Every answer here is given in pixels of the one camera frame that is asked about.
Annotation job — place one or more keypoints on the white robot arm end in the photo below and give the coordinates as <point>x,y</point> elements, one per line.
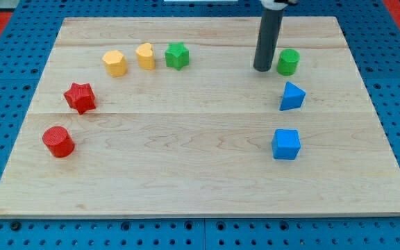
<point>278,4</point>

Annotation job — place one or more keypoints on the blue triangle block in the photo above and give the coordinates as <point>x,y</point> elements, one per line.
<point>292,98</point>

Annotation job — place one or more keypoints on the light wooden board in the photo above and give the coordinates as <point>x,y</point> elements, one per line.
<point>197,142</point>

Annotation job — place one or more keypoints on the green star block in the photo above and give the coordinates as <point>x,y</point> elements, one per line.
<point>177,55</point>

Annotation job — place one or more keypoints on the blue cube block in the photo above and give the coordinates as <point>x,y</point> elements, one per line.
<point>286,144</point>

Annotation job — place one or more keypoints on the yellow heart block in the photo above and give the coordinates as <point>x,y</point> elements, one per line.
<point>145,56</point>

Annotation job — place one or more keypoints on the yellow hexagon block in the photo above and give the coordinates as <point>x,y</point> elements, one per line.
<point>115,63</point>

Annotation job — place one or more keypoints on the green cylinder block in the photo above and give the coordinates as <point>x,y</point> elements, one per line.
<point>287,62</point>

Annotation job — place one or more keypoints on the red star block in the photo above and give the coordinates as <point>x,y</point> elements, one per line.
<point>80,97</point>

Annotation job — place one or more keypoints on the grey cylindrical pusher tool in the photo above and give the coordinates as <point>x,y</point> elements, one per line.
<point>270,25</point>

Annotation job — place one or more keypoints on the red cylinder block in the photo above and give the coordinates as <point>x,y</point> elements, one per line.
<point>58,141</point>

